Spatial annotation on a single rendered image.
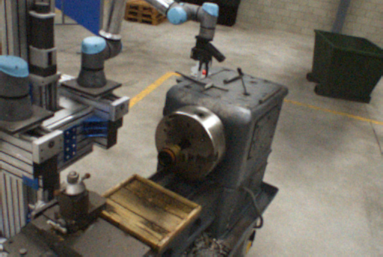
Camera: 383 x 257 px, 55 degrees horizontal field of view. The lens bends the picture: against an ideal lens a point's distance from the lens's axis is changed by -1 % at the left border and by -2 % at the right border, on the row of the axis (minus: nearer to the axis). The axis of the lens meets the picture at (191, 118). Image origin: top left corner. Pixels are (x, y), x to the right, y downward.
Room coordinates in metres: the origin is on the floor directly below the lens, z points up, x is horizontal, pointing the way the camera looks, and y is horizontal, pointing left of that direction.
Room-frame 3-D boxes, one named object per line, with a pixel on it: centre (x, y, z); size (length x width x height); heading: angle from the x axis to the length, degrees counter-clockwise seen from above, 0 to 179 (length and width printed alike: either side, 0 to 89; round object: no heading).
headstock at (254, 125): (1.84, -0.18, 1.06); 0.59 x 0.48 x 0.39; 152
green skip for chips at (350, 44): (6.11, -2.36, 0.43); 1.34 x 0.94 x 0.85; 179
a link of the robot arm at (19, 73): (1.34, 0.73, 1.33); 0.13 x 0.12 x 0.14; 90
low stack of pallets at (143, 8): (9.63, 1.52, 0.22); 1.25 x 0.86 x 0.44; 170
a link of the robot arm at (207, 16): (1.77, 0.00, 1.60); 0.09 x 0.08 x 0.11; 73
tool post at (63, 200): (0.97, 0.34, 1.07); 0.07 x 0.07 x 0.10; 62
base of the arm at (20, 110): (1.34, 0.72, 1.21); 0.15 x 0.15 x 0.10
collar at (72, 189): (0.97, 0.35, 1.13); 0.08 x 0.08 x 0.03
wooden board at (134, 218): (1.21, 0.13, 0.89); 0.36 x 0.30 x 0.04; 62
